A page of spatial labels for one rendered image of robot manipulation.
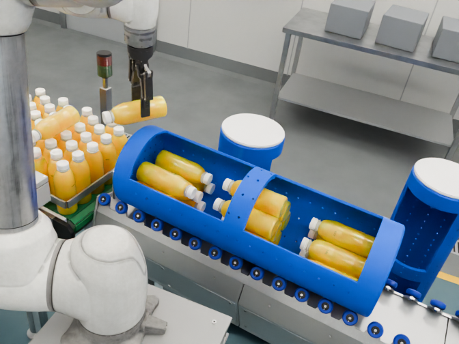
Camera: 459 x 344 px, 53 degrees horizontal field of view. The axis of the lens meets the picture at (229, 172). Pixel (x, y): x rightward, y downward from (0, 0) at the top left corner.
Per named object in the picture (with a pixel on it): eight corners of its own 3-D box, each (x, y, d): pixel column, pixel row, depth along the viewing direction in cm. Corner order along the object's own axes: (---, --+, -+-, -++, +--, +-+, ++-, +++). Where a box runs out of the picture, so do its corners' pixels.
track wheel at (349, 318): (360, 314, 131) (360, 313, 133) (345, 307, 132) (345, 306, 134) (354, 329, 131) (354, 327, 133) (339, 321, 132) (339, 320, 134)
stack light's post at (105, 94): (112, 265, 261) (106, 90, 197) (106, 262, 263) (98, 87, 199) (117, 261, 264) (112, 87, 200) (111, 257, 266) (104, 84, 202)
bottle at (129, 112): (162, 91, 150) (107, 102, 141) (169, 112, 149) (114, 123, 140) (156, 99, 156) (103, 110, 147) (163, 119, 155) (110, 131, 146)
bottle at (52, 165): (58, 189, 172) (53, 147, 161) (75, 194, 171) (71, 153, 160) (47, 200, 166) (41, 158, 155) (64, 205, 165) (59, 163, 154)
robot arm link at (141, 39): (130, 32, 125) (131, 52, 129) (161, 29, 129) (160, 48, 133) (118, 19, 131) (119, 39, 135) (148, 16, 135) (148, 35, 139)
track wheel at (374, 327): (386, 326, 128) (386, 325, 130) (370, 319, 130) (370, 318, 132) (380, 341, 128) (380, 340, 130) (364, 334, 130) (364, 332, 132)
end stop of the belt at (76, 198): (68, 209, 157) (67, 202, 155) (67, 207, 157) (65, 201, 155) (140, 156, 187) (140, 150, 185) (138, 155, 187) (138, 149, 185)
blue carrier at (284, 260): (360, 338, 127) (395, 263, 112) (110, 215, 155) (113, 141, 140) (380, 278, 150) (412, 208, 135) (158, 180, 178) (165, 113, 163)
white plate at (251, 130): (239, 150, 183) (238, 153, 184) (296, 140, 195) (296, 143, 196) (211, 117, 203) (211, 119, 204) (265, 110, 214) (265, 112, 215)
